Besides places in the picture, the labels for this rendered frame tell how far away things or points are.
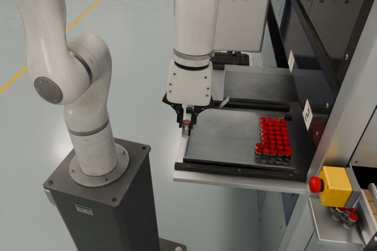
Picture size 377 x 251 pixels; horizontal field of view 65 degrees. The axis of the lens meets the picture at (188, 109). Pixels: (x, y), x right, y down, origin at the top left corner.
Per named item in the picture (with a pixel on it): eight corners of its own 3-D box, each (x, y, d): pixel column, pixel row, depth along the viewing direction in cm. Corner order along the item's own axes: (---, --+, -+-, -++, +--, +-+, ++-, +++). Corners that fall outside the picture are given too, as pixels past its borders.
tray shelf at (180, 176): (295, 73, 142) (296, 70, 140) (333, 196, 87) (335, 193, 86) (196, 67, 146) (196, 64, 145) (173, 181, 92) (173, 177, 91)
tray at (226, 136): (283, 121, 111) (284, 114, 109) (292, 176, 91) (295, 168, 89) (192, 114, 114) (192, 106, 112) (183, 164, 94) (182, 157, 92)
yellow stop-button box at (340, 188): (343, 185, 79) (352, 167, 74) (351, 209, 73) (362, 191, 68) (313, 182, 79) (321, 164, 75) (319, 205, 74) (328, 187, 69)
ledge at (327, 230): (357, 205, 85) (359, 201, 84) (373, 249, 75) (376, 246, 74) (307, 200, 86) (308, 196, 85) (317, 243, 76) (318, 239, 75)
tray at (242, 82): (298, 75, 136) (299, 69, 134) (309, 110, 116) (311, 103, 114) (224, 70, 140) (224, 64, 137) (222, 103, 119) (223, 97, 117)
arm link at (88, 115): (58, 131, 82) (28, 54, 67) (91, 94, 96) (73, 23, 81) (97, 139, 80) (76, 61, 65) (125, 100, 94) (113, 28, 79)
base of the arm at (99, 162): (57, 180, 92) (38, 136, 81) (90, 139, 106) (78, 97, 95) (112, 194, 88) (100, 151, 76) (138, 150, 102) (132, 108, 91)
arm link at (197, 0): (177, 36, 67) (169, 52, 59) (181, -27, 59) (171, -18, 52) (215, 41, 66) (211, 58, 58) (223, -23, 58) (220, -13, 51)
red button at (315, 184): (321, 184, 77) (325, 174, 74) (325, 197, 74) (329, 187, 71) (306, 182, 77) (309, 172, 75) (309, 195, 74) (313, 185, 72)
